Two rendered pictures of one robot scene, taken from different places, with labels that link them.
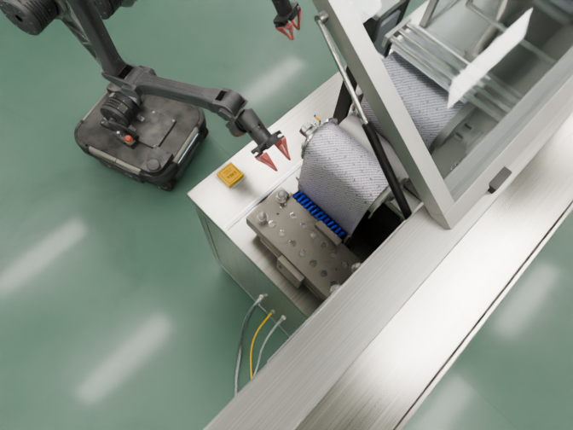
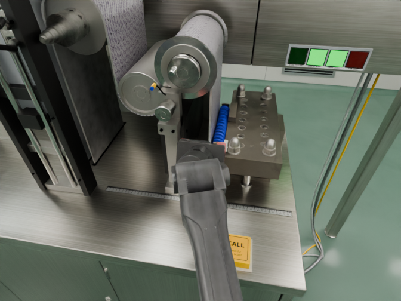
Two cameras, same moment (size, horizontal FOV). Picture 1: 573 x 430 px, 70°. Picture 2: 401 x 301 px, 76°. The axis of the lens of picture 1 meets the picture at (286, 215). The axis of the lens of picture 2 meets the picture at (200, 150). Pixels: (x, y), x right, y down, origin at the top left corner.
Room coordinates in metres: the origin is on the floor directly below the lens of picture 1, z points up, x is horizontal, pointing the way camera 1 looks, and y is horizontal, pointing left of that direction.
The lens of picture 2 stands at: (0.87, 0.47, 1.49)
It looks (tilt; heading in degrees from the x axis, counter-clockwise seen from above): 40 degrees down; 243
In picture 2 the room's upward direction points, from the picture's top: straight up
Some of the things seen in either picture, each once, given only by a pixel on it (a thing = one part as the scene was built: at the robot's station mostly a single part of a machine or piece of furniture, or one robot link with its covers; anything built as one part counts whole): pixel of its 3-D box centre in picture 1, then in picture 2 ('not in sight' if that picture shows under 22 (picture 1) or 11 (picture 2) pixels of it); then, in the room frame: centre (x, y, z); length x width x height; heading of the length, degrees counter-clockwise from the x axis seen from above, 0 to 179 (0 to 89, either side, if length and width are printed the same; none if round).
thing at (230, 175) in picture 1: (230, 175); (235, 249); (0.65, 0.22, 0.91); 0.07 x 0.07 x 0.02; 53
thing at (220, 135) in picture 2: (320, 216); (221, 124); (0.51, -0.11, 1.03); 0.21 x 0.04 x 0.03; 53
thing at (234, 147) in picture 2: (281, 194); (234, 144); (0.54, 0.03, 1.05); 0.04 x 0.04 x 0.04
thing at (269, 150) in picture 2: (262, 216); (270, 146); (0.46, 0.07, 1.05); 0.04 x 0.04 x 0.04
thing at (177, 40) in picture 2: (319, 138); (185, 69); (0.65, -0.06, 1.25); 0.15 x 0.01 x 0.15; 143
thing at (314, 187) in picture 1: (327, 200); (215, 100); (0.53, -0.12, 1.11); 0.23 x 0.01 x 0.18; 53
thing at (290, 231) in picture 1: (307, 246); (252, 126); (0.40, -0.08, 1.00); 0.40 x 0.16 x 0.06; 53
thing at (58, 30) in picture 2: not in sight; (51, 35); (0.89, -0.14, 1.33); 0.06 x 0.03 x 0.03; 53
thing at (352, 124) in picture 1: (373, 155); (156, 74); (0.67, -0.23, 1.17); 0.26 x 0.12 x 0.12; 53
